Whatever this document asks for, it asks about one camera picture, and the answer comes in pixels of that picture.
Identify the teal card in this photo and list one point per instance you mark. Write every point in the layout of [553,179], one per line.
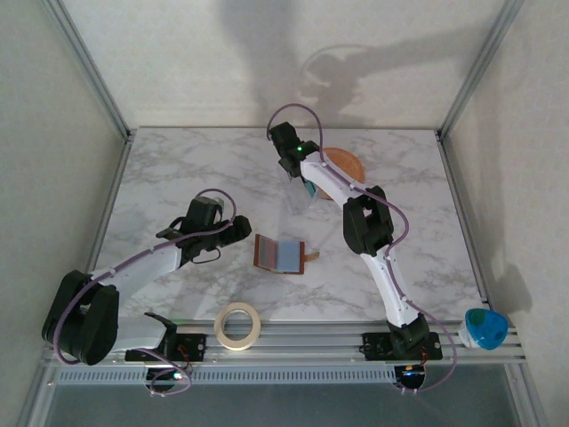
[312,190]

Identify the brown leather card holder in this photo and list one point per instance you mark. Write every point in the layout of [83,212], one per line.
[293,255]

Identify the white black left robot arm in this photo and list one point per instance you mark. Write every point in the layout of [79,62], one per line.
[142,267]

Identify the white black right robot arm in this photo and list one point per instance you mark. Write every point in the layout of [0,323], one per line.
[387,276]

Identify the round orange coaster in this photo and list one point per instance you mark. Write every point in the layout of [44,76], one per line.
[349,166]

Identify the beige masking tape roll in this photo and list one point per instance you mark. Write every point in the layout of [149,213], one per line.
[238,346]

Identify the aluminium table side rail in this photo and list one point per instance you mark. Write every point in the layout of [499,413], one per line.
[111,195]
[462,213]

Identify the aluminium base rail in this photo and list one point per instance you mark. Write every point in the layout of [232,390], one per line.
[311,342]

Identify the aluminium frame post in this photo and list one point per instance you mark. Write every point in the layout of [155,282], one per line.
[89,66]
[480,66]

